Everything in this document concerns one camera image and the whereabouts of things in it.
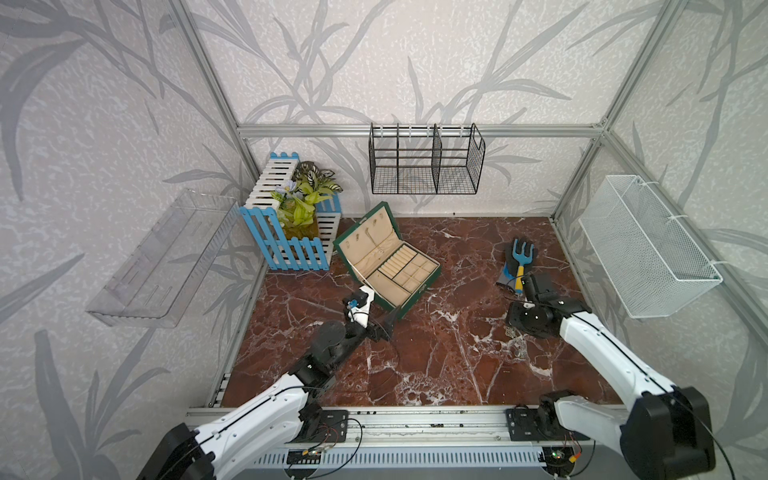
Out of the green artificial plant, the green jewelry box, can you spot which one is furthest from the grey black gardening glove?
the green artificial plant

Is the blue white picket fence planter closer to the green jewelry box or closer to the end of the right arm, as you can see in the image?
the green jewelry box

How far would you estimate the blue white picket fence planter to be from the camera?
882mm

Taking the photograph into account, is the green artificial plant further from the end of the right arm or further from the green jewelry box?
the end of the right arm

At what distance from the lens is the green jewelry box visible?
3.05 ft

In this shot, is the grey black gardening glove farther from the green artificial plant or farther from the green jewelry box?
the green artificial plant

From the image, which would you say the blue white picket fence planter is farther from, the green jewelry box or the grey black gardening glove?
the grey black gardening glove

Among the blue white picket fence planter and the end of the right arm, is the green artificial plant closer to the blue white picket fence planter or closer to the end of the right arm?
the blue white picket fence planter

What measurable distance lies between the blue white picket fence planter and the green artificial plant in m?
0.01

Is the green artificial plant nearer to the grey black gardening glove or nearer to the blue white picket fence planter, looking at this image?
the blue white picket fence planter

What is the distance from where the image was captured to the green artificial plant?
0.91 meters

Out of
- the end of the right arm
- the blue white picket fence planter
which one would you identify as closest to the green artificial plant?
the blue white picket fence planter

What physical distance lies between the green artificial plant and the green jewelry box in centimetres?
14

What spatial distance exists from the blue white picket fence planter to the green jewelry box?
13 centimetres
